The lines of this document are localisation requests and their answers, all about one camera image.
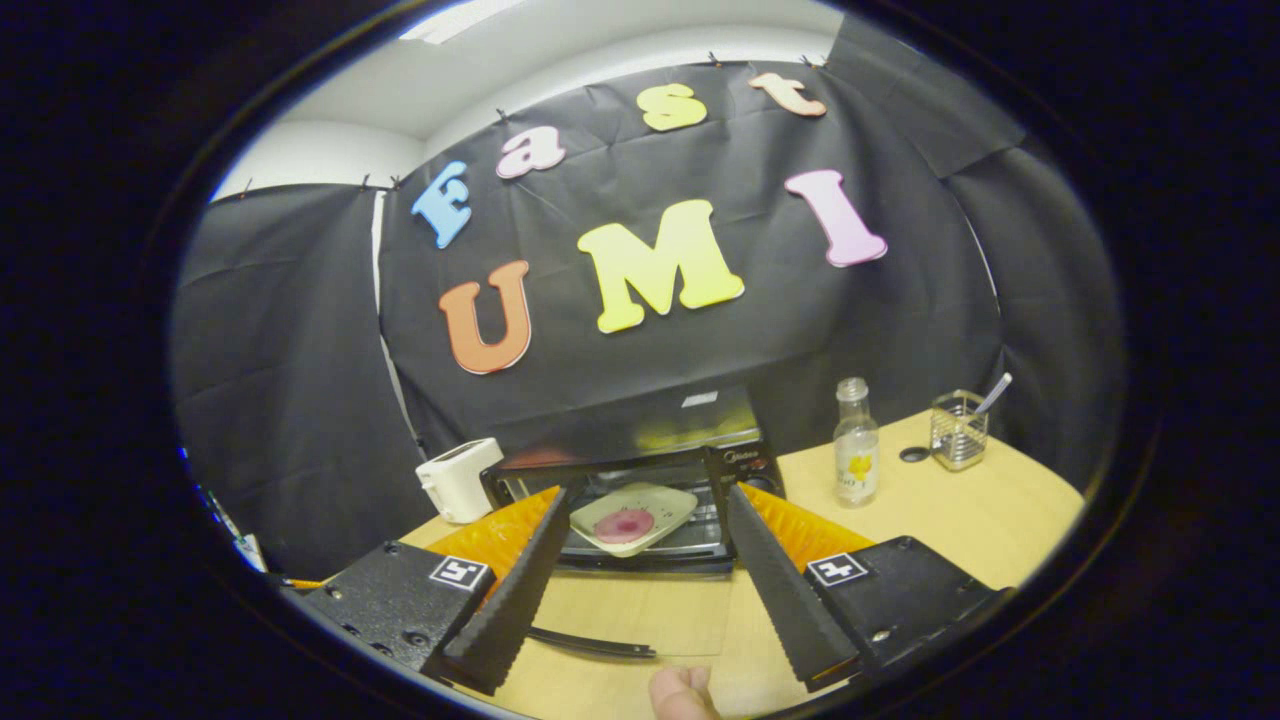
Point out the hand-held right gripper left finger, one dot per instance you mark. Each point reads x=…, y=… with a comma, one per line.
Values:
x=510, y=610

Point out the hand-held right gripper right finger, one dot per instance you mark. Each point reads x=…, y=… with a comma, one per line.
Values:
x=785, y=600

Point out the pink ham slice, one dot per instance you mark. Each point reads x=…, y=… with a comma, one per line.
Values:
x=625, y=525

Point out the white square plate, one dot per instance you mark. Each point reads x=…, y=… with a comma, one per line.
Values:
x=662, y=502

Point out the black electric oven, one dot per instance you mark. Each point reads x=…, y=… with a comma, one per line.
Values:
x=620, y=425

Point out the white toaster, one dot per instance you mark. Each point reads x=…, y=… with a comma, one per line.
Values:
x=458, y=485

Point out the clear bottle with yellow label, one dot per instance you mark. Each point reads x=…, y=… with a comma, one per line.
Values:
x=856, y=460

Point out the small black bottle cap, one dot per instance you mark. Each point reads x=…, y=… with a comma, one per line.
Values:
x=915, y=454

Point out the orange strip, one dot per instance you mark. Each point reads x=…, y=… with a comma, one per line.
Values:
x=303, y=583

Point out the metal spoon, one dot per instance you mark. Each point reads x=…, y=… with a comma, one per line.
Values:
x=995, y=392

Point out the large ceiling light panel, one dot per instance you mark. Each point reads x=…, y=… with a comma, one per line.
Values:
x=465, y=18

